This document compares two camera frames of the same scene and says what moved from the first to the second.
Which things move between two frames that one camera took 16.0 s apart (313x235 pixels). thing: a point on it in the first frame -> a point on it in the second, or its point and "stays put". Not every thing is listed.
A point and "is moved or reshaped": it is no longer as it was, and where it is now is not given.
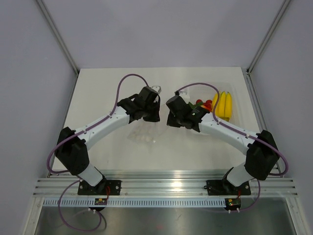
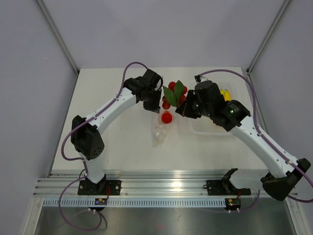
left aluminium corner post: [61, 41] stays put
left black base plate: [103, 187] stays put
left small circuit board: [100, 201] stays put
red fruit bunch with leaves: [207, 105] is moved or reshaped
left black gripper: [156, 117] -> [154, 107]
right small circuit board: [233, 203] stays put
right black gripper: [171, 123] -> [185, 109]
